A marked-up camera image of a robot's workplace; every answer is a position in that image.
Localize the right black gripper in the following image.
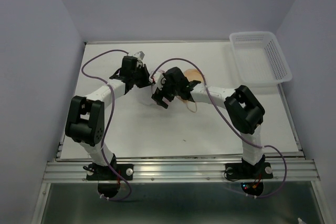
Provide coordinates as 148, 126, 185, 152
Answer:
151, 73, 180, 108

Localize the white mesh laundry bag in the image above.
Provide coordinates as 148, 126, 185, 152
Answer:
135, 69, 163, 108

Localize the beige bra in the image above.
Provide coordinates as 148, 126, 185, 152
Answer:
177, 69, 204, 113

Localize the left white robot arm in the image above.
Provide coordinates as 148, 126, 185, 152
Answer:
65, 51, 150, 179

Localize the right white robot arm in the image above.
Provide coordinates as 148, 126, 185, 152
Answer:
149, 67, 265, 177

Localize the white plastic basket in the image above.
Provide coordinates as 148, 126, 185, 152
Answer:
229, 31, 292, 87

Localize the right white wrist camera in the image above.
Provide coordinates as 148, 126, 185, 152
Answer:
150, 69, 165, 94

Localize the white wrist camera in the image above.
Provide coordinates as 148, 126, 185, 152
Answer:
132, 51, 145, 61
150, 69, 165, 94

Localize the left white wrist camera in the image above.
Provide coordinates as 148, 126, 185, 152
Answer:
132, 51, 145, 61

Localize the aluminium rail frame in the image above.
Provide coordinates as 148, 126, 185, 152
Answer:
32, 41, 334, 223

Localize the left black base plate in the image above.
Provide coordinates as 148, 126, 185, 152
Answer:
83, 157, 134, 201

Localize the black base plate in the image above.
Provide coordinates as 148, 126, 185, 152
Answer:
83, 157, 134, 201
224, 154, 274, 197

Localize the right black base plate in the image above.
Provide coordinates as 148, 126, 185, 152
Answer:
224, 154, 274, 197

